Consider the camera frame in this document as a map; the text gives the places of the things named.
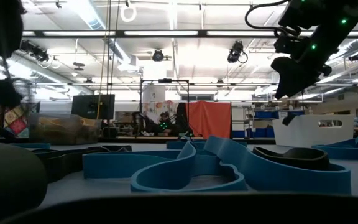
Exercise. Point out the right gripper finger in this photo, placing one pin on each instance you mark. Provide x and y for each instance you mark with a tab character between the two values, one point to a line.
278	65
297	77

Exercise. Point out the tan rubber band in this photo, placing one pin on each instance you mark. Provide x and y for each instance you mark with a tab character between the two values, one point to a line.
54	124
73	137
87	123

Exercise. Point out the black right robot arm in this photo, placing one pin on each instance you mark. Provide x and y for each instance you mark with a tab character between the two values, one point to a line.
331	12

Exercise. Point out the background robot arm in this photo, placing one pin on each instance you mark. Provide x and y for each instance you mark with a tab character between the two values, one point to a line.
165	124

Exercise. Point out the blue storage bins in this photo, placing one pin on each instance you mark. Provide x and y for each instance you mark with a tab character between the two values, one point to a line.
266	114
259	133

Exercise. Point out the white plastic basket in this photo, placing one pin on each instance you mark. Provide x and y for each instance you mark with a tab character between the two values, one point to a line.
306	133

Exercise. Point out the orange cloth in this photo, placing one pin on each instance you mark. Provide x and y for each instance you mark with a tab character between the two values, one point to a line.
210	119

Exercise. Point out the white floral banner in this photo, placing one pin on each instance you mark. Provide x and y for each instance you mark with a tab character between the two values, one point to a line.
154	96

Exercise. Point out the black overhead light bar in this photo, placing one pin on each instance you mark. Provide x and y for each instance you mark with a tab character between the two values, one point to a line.
119	33

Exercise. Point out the black monitor screen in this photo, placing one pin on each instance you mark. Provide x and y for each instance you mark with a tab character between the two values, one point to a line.
92	105

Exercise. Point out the blue table mat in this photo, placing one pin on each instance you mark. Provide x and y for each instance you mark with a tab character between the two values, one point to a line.
89	186

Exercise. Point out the grey plastic basket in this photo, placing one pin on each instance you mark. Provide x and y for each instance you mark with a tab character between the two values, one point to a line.
64	133

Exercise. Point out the colourful patchwork quilt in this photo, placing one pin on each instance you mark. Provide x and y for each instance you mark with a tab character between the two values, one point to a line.
17	124

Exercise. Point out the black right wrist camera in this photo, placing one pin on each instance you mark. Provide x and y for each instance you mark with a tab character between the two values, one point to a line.
287	44

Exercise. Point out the thin black horizontal rail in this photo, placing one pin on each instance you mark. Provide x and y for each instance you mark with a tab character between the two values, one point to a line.
228	84

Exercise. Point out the black tubular stand frame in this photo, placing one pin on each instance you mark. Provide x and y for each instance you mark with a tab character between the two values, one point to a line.
165	80

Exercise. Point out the round black ceiling camera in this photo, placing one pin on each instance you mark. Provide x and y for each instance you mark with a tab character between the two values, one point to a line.
158	56

